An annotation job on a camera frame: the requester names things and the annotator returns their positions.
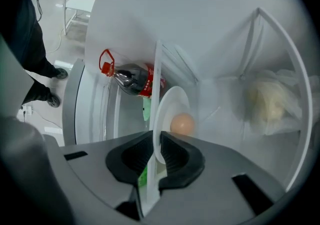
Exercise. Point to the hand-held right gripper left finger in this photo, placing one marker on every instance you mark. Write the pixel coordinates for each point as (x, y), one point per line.
(95, 164)

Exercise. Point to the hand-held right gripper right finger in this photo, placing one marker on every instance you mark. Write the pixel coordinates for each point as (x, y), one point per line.
(212, 176)

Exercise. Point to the brown egg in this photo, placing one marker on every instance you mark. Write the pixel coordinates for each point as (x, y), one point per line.
(182, 123)

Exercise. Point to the white round plate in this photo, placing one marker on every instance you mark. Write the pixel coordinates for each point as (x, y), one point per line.
(170, 101)

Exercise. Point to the white fridge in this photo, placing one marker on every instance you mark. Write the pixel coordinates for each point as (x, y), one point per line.
(187, 19)

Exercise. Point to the green packet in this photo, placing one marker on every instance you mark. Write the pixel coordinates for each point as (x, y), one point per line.
(147, 110)

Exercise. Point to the person's grey shoe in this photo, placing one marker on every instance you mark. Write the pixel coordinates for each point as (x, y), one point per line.
(61, 73)
(53, 100)

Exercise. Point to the white power strip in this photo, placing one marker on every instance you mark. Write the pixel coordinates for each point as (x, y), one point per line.
(25, 112)

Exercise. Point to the dark cola bottle red cap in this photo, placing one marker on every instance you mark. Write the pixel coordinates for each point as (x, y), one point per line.
(130, 80)

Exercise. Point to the clear bag of food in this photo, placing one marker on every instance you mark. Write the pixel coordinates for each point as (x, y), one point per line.
(272, 104)

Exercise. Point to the person's black trousers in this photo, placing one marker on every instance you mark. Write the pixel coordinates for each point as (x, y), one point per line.
(30, 49)

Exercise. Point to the white metal shelf rack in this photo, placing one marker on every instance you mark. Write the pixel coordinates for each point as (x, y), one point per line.
(80, 1)

